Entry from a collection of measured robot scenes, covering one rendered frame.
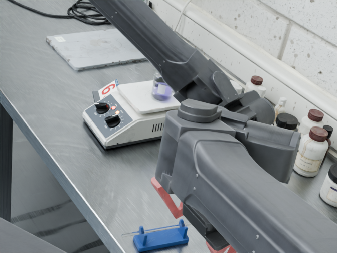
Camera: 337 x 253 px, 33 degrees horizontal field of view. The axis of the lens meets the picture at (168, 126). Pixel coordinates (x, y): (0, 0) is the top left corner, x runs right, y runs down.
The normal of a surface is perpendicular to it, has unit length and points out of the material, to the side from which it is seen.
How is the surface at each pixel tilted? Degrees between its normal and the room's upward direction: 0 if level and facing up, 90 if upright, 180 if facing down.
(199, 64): 35
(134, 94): 0
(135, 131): 90
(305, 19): 90
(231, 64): 90
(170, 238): 0
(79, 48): 0
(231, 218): 84
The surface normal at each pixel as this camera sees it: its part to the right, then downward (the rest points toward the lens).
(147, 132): 0.50, 0.54
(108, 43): 0.17, -0.83
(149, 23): 0.55, -0.40
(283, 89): -0.81, 0.19
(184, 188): -0.93, -0.07
